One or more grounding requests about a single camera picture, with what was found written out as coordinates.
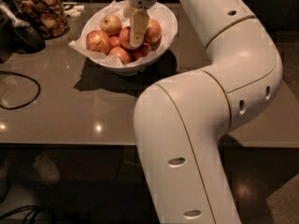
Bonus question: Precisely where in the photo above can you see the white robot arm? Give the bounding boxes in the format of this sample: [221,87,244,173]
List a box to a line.
[134,0,283,224]

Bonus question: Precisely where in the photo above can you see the black cables on floor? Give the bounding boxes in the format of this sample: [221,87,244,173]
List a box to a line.
[0,204,50,224]

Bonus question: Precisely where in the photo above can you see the white paper liner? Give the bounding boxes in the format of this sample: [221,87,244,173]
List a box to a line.
[68,0,176,69]

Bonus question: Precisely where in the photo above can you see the small apple middle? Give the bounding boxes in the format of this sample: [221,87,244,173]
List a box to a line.
[109,36,121,49]

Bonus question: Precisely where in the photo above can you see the white shoe under table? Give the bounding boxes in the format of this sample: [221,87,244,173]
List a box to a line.
[33,153,61,185]

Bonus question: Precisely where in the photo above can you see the black appliance with silver handle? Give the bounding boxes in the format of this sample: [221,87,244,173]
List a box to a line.
[0,0,46,63]

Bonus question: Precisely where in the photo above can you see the white bowl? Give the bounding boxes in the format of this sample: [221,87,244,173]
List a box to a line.
[81,0,178,77]

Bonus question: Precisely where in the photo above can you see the black cable on table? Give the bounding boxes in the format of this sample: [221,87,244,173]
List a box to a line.
[0,70,42,111]

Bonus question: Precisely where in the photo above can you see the glass jar of dried chips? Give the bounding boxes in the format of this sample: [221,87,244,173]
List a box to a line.
[13,0,69,39]

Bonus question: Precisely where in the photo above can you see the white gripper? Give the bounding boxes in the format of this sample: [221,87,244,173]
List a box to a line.
[123,0,157,48]

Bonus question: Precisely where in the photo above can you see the small white items behind bowl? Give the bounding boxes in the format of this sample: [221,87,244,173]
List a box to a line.
[64,4,85,18]

